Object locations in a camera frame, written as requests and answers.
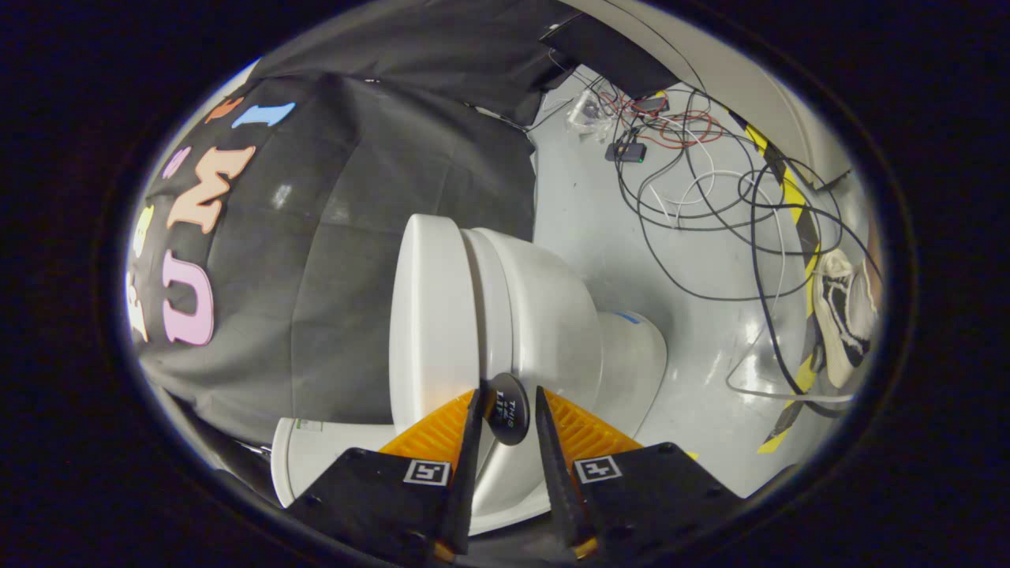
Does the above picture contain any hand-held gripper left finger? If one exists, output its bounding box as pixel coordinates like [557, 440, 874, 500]
[284, 388, 484, 562]

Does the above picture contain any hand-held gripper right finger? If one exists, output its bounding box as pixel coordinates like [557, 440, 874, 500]
[535, 385, 746, 562]

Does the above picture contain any black round lid handle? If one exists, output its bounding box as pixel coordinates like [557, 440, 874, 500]
[483, 372, 531, 447]

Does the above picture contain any white toilet lid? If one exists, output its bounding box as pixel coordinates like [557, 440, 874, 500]
[389, 213, 506, 443]

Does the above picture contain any white toilet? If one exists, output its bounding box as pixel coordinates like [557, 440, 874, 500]
[271, 225, 668, 537]

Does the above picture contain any black backdrop cloth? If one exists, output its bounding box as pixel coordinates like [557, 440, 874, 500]
[126, 0, 681, 447]

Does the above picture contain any person's white black shoe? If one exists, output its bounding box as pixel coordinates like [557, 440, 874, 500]
[811, 248, 878, 389]

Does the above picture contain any yellow black hazard tape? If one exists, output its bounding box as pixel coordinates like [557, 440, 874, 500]
[730, 110, 825, 454]

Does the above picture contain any clear plastic bag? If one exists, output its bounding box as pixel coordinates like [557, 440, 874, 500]
[566, 88, 612, 131]

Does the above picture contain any tangle of floor cables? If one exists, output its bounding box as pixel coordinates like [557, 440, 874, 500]
[544, 71, 877, 419]

